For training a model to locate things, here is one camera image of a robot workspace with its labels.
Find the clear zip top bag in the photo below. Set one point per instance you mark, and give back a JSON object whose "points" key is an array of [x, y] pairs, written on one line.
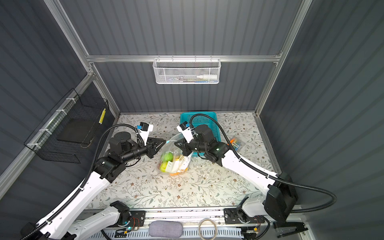
{"points": [[171, 147]]}

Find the clear box of markers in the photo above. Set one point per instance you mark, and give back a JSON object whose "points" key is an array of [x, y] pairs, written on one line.
{"points": [[237, 143]]}

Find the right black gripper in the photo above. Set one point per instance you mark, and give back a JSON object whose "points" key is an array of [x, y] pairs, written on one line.
{"points": [[184, 146]]}

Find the black pad in basket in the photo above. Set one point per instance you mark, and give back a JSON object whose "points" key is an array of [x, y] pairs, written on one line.
{"points": [[76, 131]]}

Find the white wire mesh basket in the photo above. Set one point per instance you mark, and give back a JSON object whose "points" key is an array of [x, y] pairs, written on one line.
{"points": [[187, 73]]}

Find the green pear toy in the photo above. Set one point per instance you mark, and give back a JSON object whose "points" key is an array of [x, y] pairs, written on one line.
{"points": [[163, 166]]}

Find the teal plastic basket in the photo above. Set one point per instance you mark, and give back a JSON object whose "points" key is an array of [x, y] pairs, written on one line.
{"points": [[202, 118]]}

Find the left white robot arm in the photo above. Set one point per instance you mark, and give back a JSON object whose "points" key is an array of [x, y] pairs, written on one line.
{"points": [[60, 223]]}

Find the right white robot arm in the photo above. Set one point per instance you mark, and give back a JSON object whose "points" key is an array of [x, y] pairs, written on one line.
{"points": [[277, 199]]}

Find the orange carrot toy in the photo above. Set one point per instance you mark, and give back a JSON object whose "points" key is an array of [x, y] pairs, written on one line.
{"points": [[177, 166]]}

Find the grey fabric pouch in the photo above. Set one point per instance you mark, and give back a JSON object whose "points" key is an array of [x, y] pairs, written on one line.
{"points": [[166, 229]]}

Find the black wire basket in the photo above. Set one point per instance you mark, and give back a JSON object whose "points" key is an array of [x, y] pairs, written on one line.
{"points": [[43, 141]]}

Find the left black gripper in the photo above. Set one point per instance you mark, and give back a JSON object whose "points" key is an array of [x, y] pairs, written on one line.
{"points": [[151, 146]]}

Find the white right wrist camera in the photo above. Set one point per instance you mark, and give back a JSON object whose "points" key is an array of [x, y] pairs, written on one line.
{"points": [[186, 130]]}

